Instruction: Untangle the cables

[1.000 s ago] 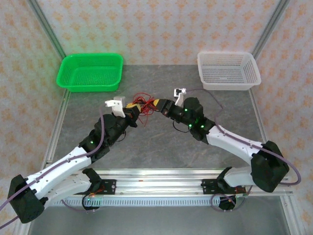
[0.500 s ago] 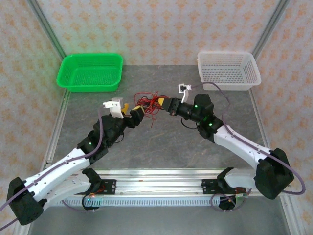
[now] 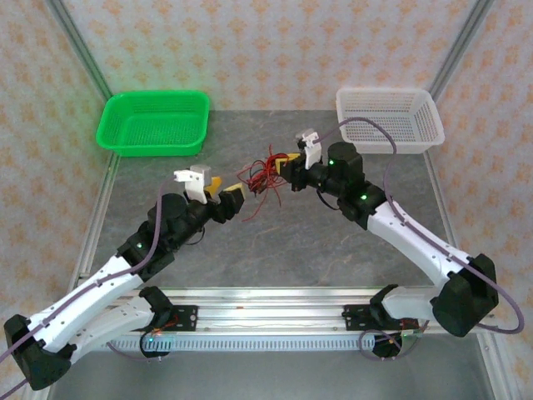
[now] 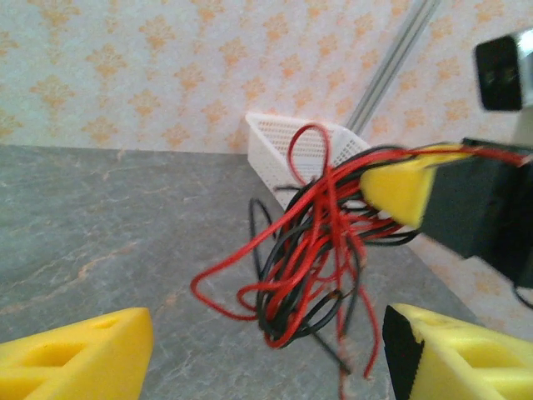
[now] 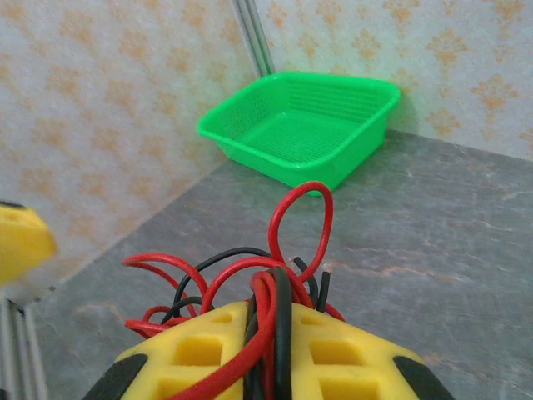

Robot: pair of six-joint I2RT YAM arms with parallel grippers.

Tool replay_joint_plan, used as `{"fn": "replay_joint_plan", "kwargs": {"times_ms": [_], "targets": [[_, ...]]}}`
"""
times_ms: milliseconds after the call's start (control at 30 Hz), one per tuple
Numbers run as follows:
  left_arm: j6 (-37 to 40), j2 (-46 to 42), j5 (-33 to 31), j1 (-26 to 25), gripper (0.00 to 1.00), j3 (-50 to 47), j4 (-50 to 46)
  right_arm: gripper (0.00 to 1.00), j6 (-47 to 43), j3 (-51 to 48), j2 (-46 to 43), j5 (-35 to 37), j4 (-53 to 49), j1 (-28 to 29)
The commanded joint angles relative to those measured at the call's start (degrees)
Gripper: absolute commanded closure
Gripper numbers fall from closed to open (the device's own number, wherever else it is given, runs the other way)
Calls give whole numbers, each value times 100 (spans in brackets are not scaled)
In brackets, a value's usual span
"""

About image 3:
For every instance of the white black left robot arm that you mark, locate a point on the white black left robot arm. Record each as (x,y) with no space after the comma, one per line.
(83,304)

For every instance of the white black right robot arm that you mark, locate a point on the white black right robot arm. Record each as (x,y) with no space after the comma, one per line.
(412,250)

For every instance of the green plastic basket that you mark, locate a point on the green plastic basket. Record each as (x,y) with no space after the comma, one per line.
(150,133)

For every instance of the white plastic basket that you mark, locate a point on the white plastic basket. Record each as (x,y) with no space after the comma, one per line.
(416,116)

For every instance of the aluminium table edge rail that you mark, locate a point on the aluminium table edge rail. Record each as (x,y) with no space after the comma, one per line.
(443,208)
(96,216)

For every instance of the aluminium mounting rail beam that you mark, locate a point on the aluminium mounting rail beam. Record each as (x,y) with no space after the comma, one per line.
(266,310)

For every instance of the aluminium frame post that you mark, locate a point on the aluminium frame post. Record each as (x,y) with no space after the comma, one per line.
(80,46)
(460,46)

